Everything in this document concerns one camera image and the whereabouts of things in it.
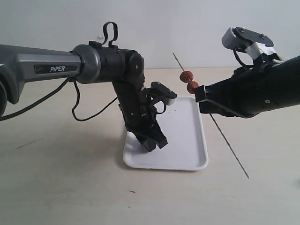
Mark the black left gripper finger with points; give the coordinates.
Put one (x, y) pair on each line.
(157, 137)
(145, 138)

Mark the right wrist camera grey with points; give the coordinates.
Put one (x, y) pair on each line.
(242, 38)

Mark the brown meatball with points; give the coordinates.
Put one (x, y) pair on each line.
(186, 76)
(191, 86)

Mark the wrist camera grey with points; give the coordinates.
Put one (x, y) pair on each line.
(242, 38)
(164, 92)

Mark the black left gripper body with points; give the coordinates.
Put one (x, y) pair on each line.
(139, 115)

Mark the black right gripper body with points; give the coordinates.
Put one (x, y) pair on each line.
(250, 92)

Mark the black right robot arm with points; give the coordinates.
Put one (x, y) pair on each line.
(289, 77)

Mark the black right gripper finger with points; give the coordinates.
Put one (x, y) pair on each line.
(210, 108)
(217, 92)

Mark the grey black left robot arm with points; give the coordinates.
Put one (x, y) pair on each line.
(87, 64)

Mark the white rectangular plastic tray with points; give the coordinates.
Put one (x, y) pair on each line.
(186, 149)

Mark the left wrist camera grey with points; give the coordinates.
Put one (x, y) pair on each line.
(164, 92)

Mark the thin metal skewer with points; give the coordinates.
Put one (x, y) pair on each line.
(219, 129)

